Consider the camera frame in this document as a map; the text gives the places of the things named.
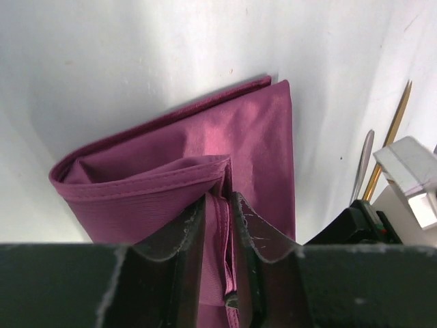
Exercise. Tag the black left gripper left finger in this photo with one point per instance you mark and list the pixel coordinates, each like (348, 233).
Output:
(153, 283)

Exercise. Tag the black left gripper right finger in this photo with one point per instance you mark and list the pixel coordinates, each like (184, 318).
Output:
(283, 284)

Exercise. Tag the magenta satin napkin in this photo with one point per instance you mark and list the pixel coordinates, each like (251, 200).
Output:
(125, 187)

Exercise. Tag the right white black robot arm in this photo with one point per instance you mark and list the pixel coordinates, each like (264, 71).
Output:
(404, 213)

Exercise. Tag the silver metal fork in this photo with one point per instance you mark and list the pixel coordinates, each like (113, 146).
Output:
(363, 164)

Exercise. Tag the gold butter knife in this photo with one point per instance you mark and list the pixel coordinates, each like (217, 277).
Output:
(390, 137)

